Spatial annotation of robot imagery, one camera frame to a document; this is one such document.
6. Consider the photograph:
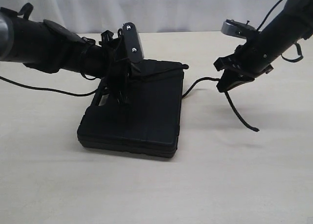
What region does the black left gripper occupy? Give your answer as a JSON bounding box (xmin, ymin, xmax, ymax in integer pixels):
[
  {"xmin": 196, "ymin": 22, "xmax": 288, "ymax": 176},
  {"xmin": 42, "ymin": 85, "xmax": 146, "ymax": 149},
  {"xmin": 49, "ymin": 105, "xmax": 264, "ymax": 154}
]
[{"xmin": 97, "ymin": 30, "xmax": 152, "ymax": 106}]

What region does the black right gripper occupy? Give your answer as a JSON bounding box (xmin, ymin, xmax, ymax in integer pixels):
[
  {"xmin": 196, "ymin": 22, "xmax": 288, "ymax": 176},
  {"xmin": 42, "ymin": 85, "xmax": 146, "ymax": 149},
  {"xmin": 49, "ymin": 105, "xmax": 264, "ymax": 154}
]
[{"xmin": 213, "ymin": 45, "xmax": 273, "ymax": 92}]

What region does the black plastic carrying case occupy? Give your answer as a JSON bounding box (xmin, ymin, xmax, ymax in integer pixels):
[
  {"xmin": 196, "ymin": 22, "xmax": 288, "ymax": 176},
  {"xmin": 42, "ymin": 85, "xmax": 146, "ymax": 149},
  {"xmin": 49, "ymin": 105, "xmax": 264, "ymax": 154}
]
[{"xmin": 77, "ymin": 59, "xmax": 189, "ymax": 158}]

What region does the black cord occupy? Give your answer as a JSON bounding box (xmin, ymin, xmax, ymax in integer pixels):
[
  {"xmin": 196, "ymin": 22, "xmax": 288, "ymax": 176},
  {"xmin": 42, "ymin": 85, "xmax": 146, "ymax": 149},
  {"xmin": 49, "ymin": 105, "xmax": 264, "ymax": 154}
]
[{"xmin": 136, "ymin": 62, "xmax": 260, "ymax": 133}]

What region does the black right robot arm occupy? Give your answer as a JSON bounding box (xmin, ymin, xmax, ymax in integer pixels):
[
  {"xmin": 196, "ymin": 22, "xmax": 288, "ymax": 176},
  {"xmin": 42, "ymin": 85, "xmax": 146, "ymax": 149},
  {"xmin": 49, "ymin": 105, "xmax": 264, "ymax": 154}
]
[{"xmin": 214, "ymin": 0, "xmax": 313, "ymax": 92}]

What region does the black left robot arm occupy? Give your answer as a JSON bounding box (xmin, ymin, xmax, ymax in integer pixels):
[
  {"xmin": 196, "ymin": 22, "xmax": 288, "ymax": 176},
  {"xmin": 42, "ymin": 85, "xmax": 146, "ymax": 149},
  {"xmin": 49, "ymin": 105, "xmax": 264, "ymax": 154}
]
[{"xmin": 0, "ymin": 3, "xmax": 144, "ymax": 104}]

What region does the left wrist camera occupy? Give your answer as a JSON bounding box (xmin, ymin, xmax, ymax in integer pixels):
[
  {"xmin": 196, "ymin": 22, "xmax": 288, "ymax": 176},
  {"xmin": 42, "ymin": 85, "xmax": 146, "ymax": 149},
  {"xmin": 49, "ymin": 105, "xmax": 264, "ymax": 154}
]
[{"xmin": 122, "ymin": 22, "xmax": 144, "ymax": 63}]

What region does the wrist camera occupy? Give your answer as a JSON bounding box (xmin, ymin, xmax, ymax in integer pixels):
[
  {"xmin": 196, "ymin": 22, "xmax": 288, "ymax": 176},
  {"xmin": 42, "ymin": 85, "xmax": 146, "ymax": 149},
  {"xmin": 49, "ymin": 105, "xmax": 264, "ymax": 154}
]
[
  {"xmin": 221, "ymin": 19, "xmax": 257, "ymax": 39},
  {"xmin": 122, "ymin": 22, "xmax": 144, "ymax": 63}
]

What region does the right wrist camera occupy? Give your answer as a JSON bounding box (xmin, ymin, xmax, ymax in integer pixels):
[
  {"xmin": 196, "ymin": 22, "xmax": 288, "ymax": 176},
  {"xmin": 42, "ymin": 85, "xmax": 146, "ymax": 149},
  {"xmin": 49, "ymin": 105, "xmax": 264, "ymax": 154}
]
[{"xmin": 221, "ymin": 19, "xmax": 257, "ymax": 39}]

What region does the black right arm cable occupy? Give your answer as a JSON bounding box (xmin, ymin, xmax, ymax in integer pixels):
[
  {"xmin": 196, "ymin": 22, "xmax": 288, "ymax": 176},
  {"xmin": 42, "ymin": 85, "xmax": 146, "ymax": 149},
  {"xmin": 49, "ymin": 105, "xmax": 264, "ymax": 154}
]
[{"xmin": 254, "ymin": 0, "xmax": 313, "ymax": 63}]

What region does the black thin arm cable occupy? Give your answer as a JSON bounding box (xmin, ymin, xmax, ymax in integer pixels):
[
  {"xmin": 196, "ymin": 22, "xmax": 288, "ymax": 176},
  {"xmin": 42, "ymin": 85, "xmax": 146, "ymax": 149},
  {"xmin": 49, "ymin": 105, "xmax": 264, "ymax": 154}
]
[{"xmin": 0, "ymin": 67, "xmax": 111, "ymax": 97}]

